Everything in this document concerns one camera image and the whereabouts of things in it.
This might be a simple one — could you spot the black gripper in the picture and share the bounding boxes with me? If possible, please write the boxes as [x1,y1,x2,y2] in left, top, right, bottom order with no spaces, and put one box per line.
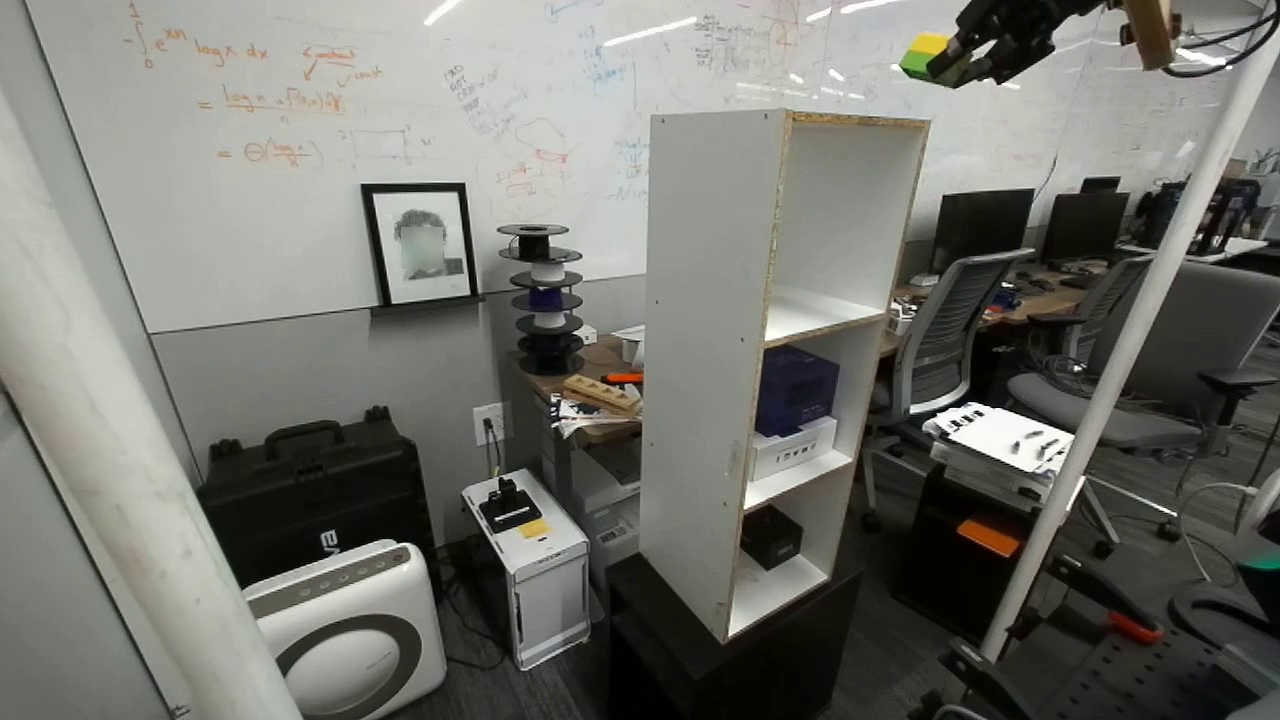
[952,0,1114,88]

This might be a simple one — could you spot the yellow and green Lego block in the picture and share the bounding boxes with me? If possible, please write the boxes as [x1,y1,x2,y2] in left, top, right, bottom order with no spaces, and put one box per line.
[898,26,984,90]

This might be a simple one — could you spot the tan wrist adapter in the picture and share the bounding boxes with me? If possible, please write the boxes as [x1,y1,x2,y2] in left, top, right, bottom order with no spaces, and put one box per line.
[1114,0,1183,74]

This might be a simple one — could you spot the black computer monitor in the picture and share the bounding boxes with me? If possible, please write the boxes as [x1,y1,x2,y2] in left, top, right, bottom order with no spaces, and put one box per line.
[927,184,1038,275]
[1038,189,1128,267]

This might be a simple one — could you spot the white PVC pole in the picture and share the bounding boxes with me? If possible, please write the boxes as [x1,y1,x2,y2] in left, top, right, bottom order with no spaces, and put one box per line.
[976,25,1280,664]

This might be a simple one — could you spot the grey mesh office chair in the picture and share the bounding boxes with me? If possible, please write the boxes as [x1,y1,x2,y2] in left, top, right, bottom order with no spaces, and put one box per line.
[1005,253,1280,550]

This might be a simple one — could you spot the white tray with tools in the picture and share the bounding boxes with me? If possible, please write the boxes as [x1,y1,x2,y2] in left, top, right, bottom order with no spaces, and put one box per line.
[921,398,1081,484]

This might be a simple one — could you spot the blue box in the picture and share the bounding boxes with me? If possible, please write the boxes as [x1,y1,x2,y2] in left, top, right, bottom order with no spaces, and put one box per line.
[752,345,843,441]

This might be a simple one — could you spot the white shelf unit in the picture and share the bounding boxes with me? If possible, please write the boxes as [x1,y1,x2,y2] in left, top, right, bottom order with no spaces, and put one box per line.
[635,108,936,646]

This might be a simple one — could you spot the white labelled box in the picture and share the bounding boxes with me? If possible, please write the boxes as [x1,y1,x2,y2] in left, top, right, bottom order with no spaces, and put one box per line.
[745,410,843,484]

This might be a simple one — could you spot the black crate with orange label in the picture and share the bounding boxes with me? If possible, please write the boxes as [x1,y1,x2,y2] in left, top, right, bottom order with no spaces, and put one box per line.
[886,458,1063,635]

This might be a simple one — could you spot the stack of filament spools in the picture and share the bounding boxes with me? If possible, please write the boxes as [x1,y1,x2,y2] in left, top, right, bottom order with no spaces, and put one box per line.
[497,220,592,381]

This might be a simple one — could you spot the wooden desk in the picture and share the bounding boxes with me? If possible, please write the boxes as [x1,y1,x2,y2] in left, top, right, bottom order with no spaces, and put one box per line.
[519,328,649,452]

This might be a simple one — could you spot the small black box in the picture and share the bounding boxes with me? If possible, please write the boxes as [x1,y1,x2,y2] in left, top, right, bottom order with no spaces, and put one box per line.
[736,504,807,575]

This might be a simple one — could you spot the framed portrait picture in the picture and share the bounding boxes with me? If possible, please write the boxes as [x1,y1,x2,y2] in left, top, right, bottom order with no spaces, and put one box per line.
[356,180,482,314]

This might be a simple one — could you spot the black perforated robot table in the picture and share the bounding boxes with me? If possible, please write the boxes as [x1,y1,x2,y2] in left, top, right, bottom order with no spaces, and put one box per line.
[924,625,1280,720]

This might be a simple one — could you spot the whiteboard with writing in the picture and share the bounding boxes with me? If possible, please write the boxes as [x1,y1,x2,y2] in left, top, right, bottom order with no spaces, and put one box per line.
[20,0,1280,336]

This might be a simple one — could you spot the black cabinet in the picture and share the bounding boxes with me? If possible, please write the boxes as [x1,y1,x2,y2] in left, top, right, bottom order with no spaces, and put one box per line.
[604,548,862,720]

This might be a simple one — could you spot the small white cabinet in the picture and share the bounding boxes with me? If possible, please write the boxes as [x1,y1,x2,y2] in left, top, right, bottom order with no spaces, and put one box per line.
[454,463,597,676]

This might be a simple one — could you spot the black hard carrying case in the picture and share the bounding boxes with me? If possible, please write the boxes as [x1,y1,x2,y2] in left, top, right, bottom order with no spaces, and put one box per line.
[197,404,438,587]

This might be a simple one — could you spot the white air purifier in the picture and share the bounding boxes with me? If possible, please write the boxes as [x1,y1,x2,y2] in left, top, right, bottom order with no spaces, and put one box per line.
[241,534,451,720]

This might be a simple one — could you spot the thick white pipe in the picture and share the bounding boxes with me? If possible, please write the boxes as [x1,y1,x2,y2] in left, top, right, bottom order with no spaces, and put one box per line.
[0,88,304,720]

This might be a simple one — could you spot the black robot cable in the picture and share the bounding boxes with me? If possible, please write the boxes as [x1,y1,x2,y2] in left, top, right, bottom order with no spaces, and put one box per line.
[1160,0,1280,78]

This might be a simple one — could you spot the orange handled clamp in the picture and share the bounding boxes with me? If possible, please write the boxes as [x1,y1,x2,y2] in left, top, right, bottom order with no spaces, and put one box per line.
[1043,548,1167,653]

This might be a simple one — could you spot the white wall outlet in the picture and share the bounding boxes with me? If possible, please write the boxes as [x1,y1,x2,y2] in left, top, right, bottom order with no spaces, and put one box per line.
[468,398,511,452]

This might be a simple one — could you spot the black device with cable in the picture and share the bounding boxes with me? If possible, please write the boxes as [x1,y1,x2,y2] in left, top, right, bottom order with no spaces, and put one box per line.
[474,470,548,534]

